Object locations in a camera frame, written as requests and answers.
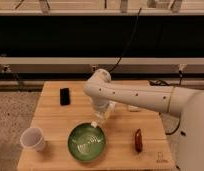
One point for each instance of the green ceramic bowl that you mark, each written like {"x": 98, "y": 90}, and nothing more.
{"x": 86, "y": 143}

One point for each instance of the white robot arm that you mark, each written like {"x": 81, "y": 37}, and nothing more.
{"x": 185, "y": 103}

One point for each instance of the white paper cup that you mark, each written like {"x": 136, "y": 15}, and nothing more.
{"x": 33, "y": 138}

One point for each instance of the white soap bar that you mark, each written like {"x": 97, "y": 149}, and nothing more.
{"x": 133, "y": 108}

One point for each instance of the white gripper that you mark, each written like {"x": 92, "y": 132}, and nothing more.
{"x": 104, "y": 113}

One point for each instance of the black rectangular block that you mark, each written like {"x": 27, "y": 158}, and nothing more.
{"x": 64, "y": 96}

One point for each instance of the white bottle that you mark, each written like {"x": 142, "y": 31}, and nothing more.
{"x": 94, "y": 124}

